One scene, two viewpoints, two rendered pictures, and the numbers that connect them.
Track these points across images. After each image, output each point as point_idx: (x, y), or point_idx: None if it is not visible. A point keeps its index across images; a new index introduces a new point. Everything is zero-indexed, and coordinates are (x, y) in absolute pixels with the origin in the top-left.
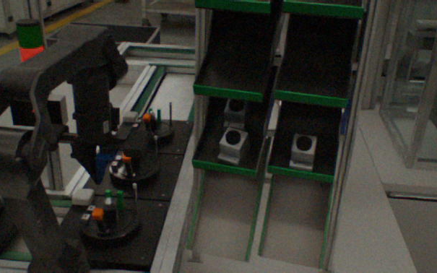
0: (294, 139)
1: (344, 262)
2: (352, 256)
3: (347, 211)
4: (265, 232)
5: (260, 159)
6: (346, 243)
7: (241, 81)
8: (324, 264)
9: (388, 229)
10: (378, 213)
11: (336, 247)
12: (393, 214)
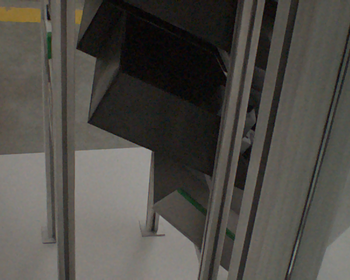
0: (261, 69)
1: (131, 210)
2: (114, 200)
3: (5, 202)
4: None
5: (180, 169)
6: (88, 206)
7: None
8: (158, 221)
9: (40, 163)
10: (2, 169)
11: (100, 216)
12: (0, 155)
